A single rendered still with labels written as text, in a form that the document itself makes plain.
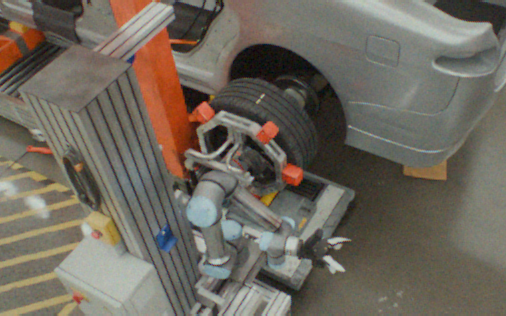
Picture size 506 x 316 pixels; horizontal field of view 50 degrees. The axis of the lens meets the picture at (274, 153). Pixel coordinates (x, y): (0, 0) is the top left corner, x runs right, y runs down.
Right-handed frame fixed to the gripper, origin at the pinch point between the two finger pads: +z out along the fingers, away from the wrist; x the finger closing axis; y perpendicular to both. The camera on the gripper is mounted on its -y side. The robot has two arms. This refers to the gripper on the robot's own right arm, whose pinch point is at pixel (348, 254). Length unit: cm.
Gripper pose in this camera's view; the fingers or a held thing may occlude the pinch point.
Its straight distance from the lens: 214.4
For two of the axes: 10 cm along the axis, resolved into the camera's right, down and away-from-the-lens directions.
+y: 0.3, 7.6, 6.4
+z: 9.6, 1.6, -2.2
